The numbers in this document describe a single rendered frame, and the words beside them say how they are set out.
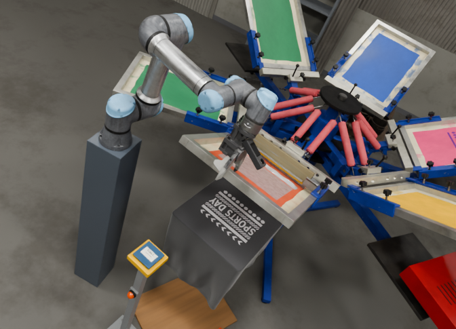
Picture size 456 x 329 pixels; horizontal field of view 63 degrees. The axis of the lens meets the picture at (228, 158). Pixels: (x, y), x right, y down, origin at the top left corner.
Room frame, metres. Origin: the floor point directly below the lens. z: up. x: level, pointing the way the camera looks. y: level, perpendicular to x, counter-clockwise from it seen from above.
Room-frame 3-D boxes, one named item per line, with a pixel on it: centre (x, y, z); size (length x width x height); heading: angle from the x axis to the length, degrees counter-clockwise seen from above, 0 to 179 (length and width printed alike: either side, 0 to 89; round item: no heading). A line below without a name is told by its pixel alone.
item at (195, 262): (1.14, -0.06, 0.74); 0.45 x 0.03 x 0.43; 69
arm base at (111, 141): (1.27, 0.52, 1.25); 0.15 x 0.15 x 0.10
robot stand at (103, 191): (1.27, 0.52, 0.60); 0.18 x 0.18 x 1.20; 83
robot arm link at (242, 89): (1.15, 0.06, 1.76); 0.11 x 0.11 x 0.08; 62
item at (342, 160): (2.40, -0.54, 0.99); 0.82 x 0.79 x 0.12; 159
